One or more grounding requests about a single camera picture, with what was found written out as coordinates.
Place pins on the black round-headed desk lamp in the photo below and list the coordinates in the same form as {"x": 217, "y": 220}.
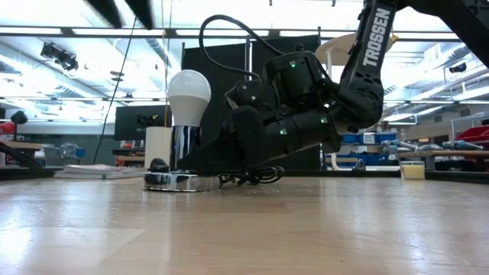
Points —
{"x": 19, "y": 117}

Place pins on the white LED lightbulb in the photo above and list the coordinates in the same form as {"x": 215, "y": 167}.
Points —
{"x": 189, "y": 99}

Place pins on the clear plastic bag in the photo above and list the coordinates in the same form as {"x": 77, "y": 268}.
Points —
{"x": 68, "y": 149}

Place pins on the grey storage box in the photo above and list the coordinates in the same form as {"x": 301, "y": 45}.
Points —
{"x": 51, "y": 156}

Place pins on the small orange object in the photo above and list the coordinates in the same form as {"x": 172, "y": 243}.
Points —
{"x": 127, "y": 145}

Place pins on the black monitor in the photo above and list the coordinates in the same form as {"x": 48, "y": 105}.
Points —
{"x": 128, "y": 122}

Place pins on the grey-blue tool bundle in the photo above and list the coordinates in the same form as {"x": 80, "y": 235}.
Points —
{"x": 399, "y": 145}
{"x": 462, "y": 145}

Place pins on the chrome lamp base with socket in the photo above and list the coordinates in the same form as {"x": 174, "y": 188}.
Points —
{"x": 179, "y": 182}

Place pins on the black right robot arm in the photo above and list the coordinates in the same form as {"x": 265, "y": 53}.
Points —
{"x": 366, "y": 88}

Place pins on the red plastic bin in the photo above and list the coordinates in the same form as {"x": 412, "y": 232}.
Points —
{"x": 475, "y": 134}

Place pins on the small black ceiling camera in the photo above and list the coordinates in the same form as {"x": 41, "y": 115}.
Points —
{"x": 458, "y": 68}

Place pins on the red rounded object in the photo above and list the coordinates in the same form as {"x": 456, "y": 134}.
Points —
{"x": 7, "y": 128}

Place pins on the white round pedestal table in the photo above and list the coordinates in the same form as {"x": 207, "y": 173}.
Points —
{"x": 336, "y": 49}

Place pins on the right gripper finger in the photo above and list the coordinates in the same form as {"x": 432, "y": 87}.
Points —
{"x": 214, "y": 156}

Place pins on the wooden table with black leg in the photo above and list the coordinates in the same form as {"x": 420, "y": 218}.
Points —
{"x": 19, "y": 145}

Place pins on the small black domed object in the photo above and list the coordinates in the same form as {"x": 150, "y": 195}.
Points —
{"x": 158, "y": 165}

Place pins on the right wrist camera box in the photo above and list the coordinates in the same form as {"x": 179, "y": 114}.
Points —
{"x": 244, "y": 93}

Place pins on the yellow candle jar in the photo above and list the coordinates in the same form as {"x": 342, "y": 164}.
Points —
{"x": 412, "y": 172}

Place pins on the small grey rounded object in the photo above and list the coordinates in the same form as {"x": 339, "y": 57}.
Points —
{"x": 359, "y": 165}

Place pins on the white cylindrical bin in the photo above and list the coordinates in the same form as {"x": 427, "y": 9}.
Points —
{"x": 158, "y": 147}

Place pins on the stack of white papers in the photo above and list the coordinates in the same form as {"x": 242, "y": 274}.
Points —
{"x": 99, "y": 172}

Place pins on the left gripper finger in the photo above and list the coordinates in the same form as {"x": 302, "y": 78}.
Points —
{"x": 141, "y": 11}
{"x": 105, "y": 11}

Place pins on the black ceiling-mounted device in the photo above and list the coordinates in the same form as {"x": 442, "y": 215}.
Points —
{"x": 61, "y": 57}

